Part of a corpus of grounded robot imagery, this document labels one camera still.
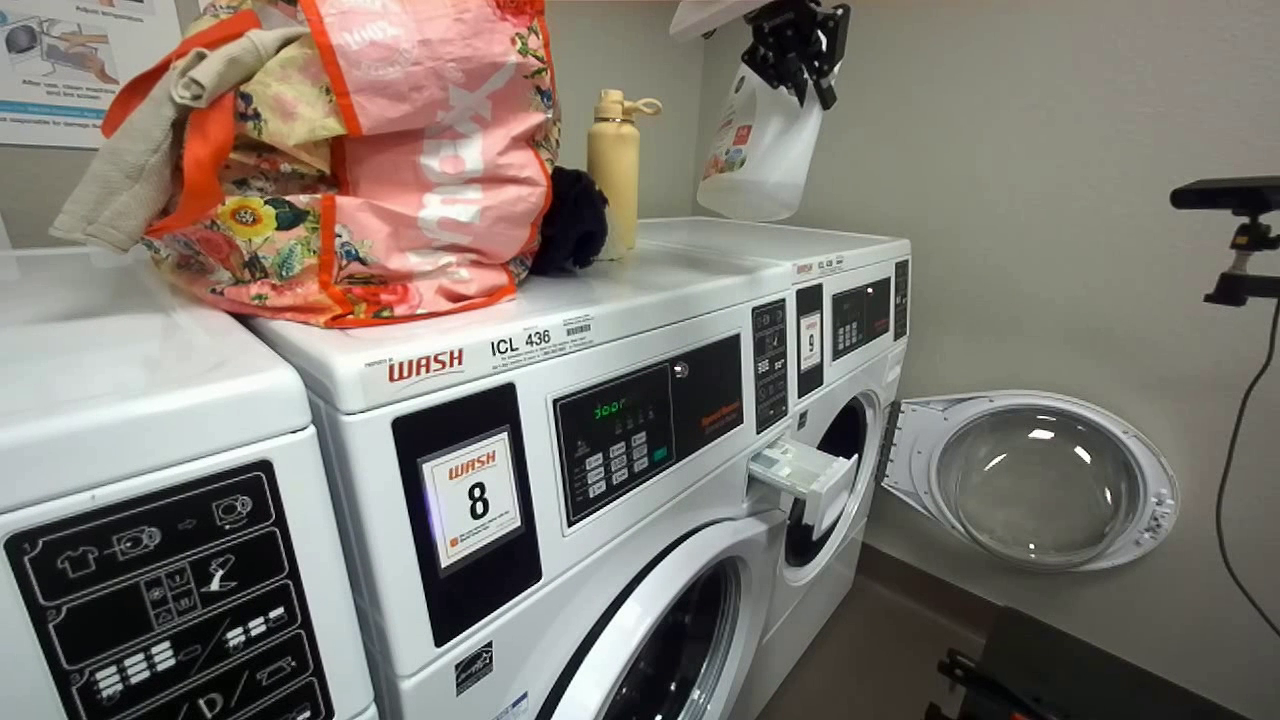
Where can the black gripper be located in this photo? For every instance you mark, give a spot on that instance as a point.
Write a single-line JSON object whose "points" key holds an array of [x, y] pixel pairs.
{"points": [[800, 29]]}

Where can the white detergent bottle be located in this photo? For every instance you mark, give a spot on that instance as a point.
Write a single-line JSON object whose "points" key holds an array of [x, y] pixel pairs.
{"points": [[763, 155]]}

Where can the right white washing machine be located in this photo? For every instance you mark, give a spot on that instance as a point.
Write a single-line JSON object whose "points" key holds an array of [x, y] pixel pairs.
{"points": [[800, 247]]}

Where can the white washing machine number eight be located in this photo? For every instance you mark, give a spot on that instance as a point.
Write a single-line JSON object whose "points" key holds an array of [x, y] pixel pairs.
{"points": [[601, 302]]}

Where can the open round washer door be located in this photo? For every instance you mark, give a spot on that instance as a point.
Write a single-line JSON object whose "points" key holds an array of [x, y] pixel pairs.
{"points": [[1034, 482]]}

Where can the white washing machine number nine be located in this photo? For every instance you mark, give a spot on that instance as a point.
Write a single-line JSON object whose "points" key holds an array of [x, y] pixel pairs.
{"points": [[134, 361]]}

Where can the yellow water bottle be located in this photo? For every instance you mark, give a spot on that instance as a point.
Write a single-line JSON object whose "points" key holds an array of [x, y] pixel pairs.
{"points": [[617, 174]]}

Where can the black cycle button panel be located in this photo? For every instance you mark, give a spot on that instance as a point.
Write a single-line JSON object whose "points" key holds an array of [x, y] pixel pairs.
{"points": [[165, 605], [900, 297], [770, 361]]}

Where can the black digital control panel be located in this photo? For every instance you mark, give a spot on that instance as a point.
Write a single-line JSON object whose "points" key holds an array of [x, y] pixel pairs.
{"points": [[860, 316], [646, 427]]}

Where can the black narrow number display panel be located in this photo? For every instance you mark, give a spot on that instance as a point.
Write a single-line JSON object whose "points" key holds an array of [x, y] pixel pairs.
{"points": [[811, 342]]}

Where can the dark navy fabric item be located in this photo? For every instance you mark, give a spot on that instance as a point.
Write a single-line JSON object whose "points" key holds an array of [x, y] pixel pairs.
{"points": [[570, 222]]}

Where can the pink orange floral laundry bag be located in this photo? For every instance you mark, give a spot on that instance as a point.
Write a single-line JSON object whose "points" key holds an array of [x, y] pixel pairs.
{"points": [[425, 174]]}

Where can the black number eight display panel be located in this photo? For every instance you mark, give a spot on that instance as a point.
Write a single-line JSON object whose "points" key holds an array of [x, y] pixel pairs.
{"points": [[466, 506]]}

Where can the closed round washer door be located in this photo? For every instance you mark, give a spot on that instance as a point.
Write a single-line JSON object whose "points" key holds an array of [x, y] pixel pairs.
{"points": [[664, 641]]}

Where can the beige cloth garment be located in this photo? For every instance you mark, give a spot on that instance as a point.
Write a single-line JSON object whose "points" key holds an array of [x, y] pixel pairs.
{"points": [[144, 163]]}

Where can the black base platform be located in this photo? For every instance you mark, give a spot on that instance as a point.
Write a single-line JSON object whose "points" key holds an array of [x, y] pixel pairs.
{"points": [[1093, 673]]}

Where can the black stereo camera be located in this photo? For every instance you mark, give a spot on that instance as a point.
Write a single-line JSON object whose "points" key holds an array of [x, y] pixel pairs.
{"points": [[1226, 192]]}

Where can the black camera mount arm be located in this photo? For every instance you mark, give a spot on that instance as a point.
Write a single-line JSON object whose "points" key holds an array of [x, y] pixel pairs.
{"points": [[1248, 262]]}

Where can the white illustrated wall poster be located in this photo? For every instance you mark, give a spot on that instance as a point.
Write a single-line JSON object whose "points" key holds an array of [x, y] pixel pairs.
{"points": [[81, 66]]}

